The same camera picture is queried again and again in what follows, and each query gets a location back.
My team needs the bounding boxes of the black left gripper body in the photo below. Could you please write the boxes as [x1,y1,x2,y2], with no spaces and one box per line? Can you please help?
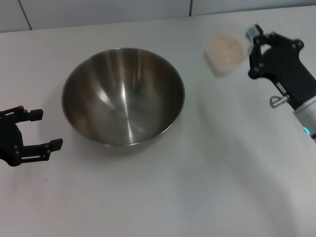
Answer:
[0,118,25,168]

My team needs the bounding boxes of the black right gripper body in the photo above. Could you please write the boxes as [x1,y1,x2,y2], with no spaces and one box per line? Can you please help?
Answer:
[261,45,316,110]

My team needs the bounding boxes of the clear plastic cup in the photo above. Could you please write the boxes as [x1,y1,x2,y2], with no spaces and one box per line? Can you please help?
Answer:
[203,23,254,79]

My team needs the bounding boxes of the stainless steel mixing bowl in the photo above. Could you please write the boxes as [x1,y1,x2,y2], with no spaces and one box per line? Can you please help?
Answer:
[61,47,186,155]

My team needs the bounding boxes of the black cable with metal plugs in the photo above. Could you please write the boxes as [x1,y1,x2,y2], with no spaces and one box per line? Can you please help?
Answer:
[269,95,290,109]

